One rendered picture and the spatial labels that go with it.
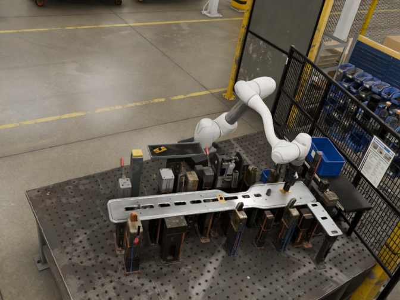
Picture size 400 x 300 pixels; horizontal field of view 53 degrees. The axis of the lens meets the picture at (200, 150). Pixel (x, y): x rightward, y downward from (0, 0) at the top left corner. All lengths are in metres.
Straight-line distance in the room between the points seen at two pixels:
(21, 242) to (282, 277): 2.11
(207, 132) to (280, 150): 0.91
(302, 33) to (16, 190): 3.41
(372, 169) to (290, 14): 2.55
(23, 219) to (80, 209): 1.05
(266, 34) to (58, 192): 3.34
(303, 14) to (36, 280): 3.72
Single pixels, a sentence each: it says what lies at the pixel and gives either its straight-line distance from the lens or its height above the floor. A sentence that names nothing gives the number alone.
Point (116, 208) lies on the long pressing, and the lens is 2.41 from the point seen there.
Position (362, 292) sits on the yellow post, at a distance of 3.27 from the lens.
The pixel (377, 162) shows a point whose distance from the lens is 2.87.
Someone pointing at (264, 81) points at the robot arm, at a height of 1.56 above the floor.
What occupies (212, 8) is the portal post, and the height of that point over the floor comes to 0.16.
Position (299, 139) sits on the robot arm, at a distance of 2.49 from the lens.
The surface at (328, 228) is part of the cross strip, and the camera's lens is 2.66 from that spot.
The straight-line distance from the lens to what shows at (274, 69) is 5.17.
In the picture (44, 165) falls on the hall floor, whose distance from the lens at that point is 4.35.
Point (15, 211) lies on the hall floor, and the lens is 3.89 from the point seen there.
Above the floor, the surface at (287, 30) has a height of 1.30.
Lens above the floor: 2.70
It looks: 35 degrees down
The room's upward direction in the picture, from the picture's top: 11 degrees clockwise
